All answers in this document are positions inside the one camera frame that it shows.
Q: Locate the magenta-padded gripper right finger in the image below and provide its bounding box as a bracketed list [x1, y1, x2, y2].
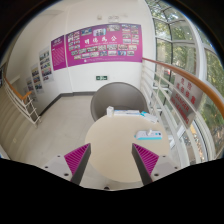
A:
[131, 142, 182, 186]

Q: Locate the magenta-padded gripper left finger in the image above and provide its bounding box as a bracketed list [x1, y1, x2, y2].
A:
[41, 142, 92, 186]

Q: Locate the white and teal power strip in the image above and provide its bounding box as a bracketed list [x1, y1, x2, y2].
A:
[134, 129, 164, 141]

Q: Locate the white and teal box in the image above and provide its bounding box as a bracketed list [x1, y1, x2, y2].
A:
[140, 110, 159, 124]

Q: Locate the long flat white box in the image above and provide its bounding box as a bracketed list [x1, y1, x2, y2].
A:
[113, 109, 142, 117]

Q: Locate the small upright white box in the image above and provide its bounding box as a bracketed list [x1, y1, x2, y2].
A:
[106, 105, 115, 118]

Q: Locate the grey round-backed chair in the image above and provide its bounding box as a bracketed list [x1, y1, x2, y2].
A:
[90, 82, 149, 122]

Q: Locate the white stair railing wooden handrail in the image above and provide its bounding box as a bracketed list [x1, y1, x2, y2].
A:
[3, 77, 42, 126]

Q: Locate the white railing with wooden handrail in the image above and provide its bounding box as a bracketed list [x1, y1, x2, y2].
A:
[141, 57, 224, 168]

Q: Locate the narrow magenta text poster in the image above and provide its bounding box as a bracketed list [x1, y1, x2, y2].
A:
[50, 35, 68, 72]

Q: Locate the white framed glass window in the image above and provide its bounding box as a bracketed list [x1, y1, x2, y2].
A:
[144, 0, 224, 161]

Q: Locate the large magenta photo poster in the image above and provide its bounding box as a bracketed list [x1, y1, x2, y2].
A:
[65, 22, 144, 68]

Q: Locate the white photo wall board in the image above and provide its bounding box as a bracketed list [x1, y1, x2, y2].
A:
[25, 77, 37, 100]
[38, 46, 55, 84]
[30, 63, 45, 95]

